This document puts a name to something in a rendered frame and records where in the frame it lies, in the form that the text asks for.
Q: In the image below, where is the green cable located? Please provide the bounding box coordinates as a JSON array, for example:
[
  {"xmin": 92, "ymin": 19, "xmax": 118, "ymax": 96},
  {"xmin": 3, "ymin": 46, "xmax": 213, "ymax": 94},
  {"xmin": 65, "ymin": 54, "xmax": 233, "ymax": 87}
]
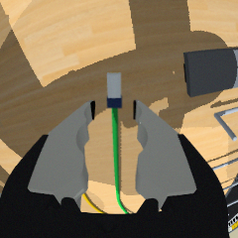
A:
[{"xmin": 112, "ymin": 108, "xmax": 129, "ymax": 213}]

